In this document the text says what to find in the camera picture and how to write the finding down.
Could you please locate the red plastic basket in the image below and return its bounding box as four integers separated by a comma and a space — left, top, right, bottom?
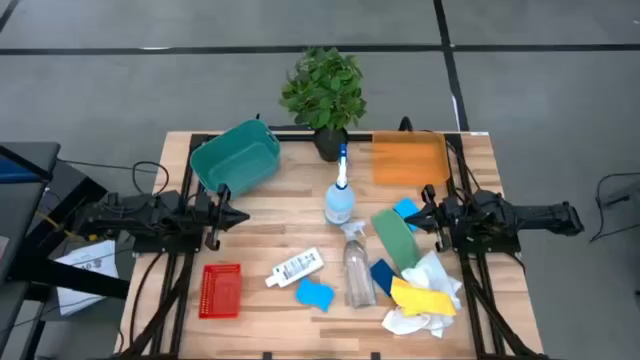
198, 263, 243, 320

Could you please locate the orange translucent tray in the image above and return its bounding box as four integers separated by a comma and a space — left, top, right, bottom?
370, 130, 451, 188

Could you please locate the black desk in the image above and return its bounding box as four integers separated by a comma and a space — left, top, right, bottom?
0, 142, 132, 360

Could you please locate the rectangular blue sponge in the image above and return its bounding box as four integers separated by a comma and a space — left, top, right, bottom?
369, 258, 401, 297

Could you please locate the clear plastic spray bottle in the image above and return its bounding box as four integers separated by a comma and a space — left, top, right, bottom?
340, 219, 378, 310

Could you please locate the black floor cable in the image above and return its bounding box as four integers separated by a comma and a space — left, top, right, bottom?
588, 172, 640, 244

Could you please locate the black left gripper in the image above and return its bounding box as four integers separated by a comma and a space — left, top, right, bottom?
202, 183, 251, 251

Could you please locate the teal plastic bin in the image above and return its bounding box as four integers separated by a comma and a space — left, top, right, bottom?
189, 118, 282, 199

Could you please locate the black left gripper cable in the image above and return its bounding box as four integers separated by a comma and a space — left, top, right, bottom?
130, 160, 171, 197

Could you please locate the white squeeze tube bottle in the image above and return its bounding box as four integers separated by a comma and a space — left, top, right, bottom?
264, 247, 325, 289

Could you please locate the white paper sheet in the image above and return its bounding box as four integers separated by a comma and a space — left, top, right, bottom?
53, 239, 121, 317

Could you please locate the yellow cloth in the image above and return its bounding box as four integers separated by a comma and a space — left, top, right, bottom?
389, 276, 458, 318

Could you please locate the black aluminium rig frame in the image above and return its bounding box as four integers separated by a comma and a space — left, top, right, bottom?
114, 130, 551, 360

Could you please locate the white cloth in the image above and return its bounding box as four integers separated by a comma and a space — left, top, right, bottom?
381, 249, 464, 339

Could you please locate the small light blue sponge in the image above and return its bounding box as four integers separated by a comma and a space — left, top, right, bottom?
392, 197, 421, 233

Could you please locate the wavy light blue sponge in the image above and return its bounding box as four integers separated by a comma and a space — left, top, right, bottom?
294, 277, 336, 313

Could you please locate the green cloth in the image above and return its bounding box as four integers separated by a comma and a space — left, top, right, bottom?
370, 208, 423, 274

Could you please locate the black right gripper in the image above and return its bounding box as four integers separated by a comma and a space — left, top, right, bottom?
403, 184, 454, 253

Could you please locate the potted green plant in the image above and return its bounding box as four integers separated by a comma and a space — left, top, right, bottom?
278, 46, 368, 164

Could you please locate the white spray bottle blue nozzle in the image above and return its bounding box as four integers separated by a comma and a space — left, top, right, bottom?
324, 143, 357, 226

